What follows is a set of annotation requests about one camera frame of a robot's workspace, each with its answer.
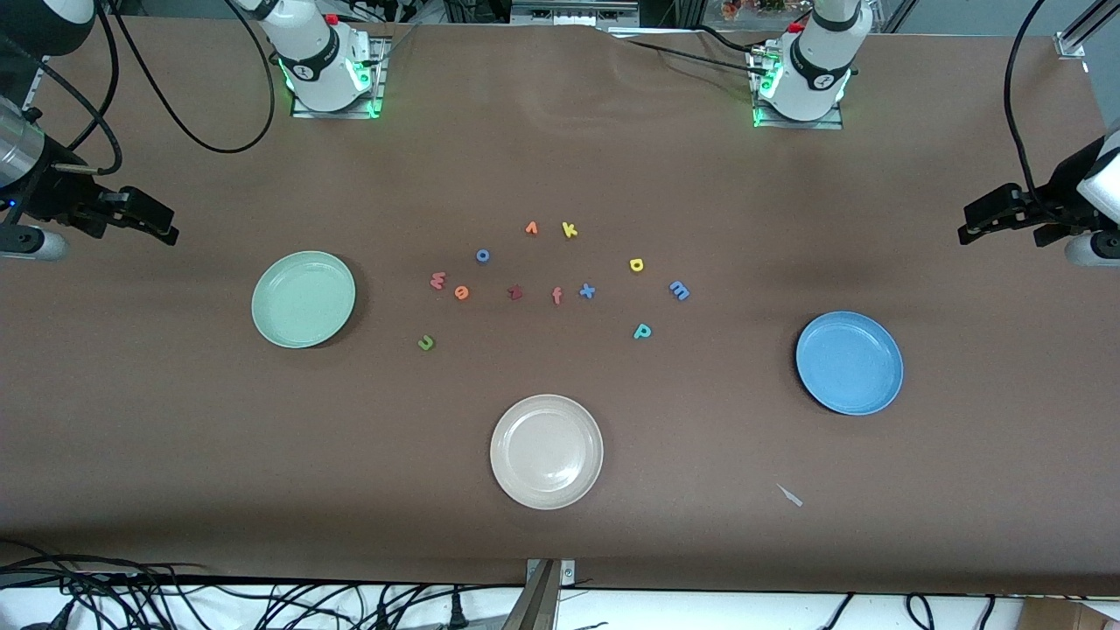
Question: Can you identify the light green plate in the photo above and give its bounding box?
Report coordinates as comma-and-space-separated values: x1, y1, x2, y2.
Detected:
251, 251, 357, 349

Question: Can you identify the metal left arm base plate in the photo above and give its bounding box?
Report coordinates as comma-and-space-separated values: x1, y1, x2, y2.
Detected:
751, 44, 846, 130

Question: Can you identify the grey metal mount post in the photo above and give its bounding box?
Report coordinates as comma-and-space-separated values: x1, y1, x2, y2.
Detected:
503, 558, 577, 630

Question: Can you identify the black cable behind arm base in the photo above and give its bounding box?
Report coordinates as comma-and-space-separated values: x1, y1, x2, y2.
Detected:
612, 24, 775, 80

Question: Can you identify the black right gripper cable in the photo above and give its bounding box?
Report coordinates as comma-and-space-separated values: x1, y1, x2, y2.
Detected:
0, 4, 123, 176

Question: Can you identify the brown cardboard box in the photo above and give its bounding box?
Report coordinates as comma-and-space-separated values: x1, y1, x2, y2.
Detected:
1019, 598, 1120, 630

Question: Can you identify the aluminium frame profile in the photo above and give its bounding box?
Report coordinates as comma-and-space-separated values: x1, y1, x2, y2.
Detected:
1056, 0, 1120, 59
22, 52, 53, 113

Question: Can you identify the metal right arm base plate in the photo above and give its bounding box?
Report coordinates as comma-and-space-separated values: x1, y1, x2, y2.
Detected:
291, 35, 388, 120

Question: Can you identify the blue plate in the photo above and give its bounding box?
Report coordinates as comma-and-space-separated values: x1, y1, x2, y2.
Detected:
795, 311, 904, 416

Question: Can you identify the long looping black cable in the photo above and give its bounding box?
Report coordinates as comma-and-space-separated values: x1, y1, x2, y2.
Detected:
109, 0, 277, 155

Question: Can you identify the grey background equipment box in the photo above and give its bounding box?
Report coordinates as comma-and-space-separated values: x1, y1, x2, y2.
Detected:
510, 0, 641, 25

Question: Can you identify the beige plate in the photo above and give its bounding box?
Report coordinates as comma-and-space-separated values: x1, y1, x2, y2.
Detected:
490, 394, 605, 511

